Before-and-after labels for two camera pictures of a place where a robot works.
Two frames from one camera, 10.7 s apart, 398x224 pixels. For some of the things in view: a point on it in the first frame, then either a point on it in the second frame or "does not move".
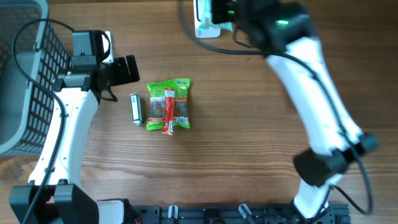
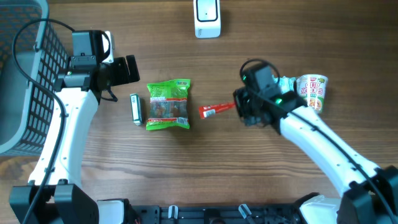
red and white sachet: x=169 y=110 → x=211 y=110
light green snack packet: x=206 y=28 → x=286 y=84
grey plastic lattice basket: x=26 y=105 does not move
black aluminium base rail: x=231 y=214 does not move
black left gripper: x=124 y=74 does not move
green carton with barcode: x=137 y=109 does not move
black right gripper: x=216 y=17 → x=240 y=94
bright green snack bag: x=181 y=116 does not move
